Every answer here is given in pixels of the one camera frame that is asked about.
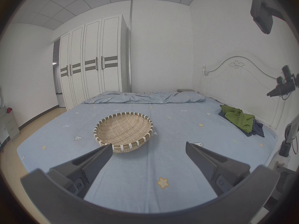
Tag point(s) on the green shorts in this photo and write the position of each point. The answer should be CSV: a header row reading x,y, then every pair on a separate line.
x,y
238,119

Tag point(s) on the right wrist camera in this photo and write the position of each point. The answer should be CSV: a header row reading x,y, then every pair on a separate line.
x,y
286,71

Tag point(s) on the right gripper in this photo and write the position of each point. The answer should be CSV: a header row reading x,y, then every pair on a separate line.
x,y
286,86

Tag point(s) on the grey chest of drawers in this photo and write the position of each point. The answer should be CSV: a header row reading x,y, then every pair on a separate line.
x,y
10,125

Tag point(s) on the dark blue printed T-shirt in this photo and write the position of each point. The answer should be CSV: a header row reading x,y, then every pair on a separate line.
x,y
258,129

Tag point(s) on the small red object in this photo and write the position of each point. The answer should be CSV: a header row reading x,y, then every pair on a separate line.
x,y
9,110

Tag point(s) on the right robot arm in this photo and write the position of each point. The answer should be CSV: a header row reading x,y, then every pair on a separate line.
x,y
285,148

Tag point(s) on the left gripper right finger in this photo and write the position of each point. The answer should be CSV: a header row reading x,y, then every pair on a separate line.
x,y
205,162

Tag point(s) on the round woven basket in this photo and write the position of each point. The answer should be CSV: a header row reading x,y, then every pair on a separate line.
x,y
123,129

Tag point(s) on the white wardrobe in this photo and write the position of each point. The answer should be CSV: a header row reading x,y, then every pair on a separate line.
x,y
93,55

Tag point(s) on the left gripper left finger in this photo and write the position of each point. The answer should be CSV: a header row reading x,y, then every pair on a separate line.
x,y
93,164

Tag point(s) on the pale blue quilt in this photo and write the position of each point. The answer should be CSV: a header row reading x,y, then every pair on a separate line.
x,y
140,98

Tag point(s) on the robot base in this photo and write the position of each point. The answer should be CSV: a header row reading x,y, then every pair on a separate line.
x,y
278,162

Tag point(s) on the bed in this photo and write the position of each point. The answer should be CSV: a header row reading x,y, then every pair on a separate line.
x,y
163,125

